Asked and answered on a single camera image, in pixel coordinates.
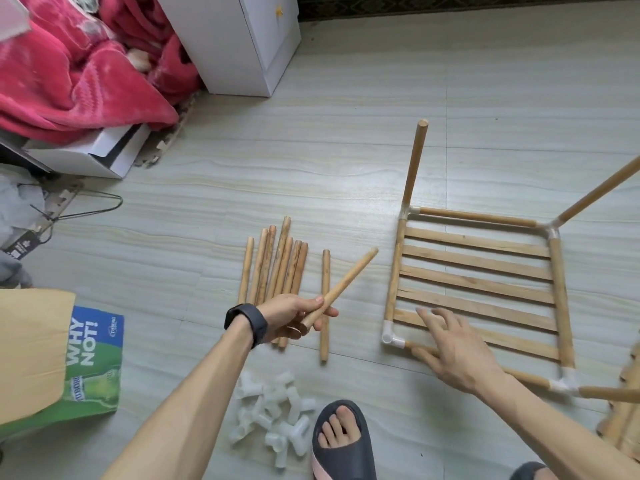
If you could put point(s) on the person's right hand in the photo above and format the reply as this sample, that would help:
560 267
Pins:
460 350

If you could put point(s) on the person's left hand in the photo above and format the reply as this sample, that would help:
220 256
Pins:
290 315

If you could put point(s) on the single wooden stick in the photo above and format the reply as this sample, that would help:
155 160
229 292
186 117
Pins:
530 379
415 165
475 217
600 190
345 285
325 305
610 393

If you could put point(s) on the pile of wooden dowels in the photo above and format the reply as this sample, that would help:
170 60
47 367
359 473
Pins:
270 265

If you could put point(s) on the slatted wooden shelf panel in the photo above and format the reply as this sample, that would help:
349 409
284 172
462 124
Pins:
480 263
625 415

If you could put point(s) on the pile of white connectors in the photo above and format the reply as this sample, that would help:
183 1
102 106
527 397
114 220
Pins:
270 415

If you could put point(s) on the person's right forearm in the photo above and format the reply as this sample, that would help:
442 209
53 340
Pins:
565 435

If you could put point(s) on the person's left forearm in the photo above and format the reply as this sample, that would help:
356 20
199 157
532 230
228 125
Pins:
180 415

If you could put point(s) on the person's black sandal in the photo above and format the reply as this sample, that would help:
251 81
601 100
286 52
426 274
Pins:
528 472
345 455

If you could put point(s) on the black smartwatch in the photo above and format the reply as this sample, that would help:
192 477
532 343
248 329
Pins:
246 323

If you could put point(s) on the green cardboard box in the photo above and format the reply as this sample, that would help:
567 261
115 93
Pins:
95 370

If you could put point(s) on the flat white box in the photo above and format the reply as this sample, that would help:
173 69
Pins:
90 155

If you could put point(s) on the white box cabinet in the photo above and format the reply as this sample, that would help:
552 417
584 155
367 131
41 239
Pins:
240 35

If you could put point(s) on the white plastic bag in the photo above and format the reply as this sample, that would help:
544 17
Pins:
15 205

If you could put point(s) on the red fleece blanket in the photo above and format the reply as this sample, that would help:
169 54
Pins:
70 65

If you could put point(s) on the white plastic door panel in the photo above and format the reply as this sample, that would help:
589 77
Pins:
10 15

